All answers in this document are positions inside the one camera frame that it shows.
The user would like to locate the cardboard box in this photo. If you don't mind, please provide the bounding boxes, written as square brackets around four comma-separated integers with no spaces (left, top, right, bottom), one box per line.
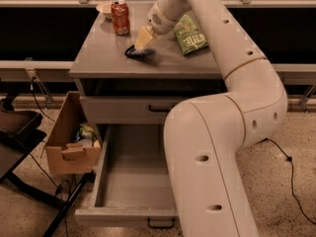
[45,92,101,174]

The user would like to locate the closed grey top drawer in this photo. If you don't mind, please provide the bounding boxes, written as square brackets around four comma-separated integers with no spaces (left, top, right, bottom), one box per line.
[80,96,184,124]

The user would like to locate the open grey middle drawer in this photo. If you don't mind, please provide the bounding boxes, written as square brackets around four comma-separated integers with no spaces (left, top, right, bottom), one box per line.
[75,124,179,229]

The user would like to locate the grey metal railing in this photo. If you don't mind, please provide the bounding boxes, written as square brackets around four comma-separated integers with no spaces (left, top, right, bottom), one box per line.
[1,0,316,112]

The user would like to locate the green kettle chips bag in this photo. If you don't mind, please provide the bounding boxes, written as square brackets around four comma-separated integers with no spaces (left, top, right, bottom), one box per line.
[173,14,208,55]

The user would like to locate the grey drawer cabinet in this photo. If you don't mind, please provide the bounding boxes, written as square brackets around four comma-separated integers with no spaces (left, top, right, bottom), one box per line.
[70,1,224,139]

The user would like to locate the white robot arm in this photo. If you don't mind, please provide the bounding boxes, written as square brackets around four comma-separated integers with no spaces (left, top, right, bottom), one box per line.
[135,0,287,237]

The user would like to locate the black floor cable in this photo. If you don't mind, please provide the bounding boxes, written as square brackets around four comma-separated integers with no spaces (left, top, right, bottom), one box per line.
[29,76,72,237]
[266,137,316,226]

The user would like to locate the white bowl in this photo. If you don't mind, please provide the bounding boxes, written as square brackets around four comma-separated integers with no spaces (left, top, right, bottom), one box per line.
[96,1,112,20]

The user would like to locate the snack packets in box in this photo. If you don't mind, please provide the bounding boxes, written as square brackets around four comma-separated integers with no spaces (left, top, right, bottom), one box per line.
[73,122,97,147]

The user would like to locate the black floor cable left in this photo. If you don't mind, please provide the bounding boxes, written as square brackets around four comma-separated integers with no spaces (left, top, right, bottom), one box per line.
[29,76,72,237]

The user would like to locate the orange soda can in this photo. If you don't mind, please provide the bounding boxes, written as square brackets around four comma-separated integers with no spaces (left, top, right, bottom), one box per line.
[111,0,130,36]

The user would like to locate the black folding stand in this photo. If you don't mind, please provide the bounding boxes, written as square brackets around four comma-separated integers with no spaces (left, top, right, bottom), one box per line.
[0,95,93,237]

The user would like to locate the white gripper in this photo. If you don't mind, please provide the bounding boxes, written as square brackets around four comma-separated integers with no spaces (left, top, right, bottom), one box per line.
[134,0,180,50]

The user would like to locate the blue rxbar snack bar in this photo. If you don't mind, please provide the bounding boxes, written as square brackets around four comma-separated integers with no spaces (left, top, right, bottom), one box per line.
[124,45,155,59]

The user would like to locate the black floor cable right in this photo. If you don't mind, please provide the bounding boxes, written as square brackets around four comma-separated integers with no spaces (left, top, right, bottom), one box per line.
[266,137,316,226]

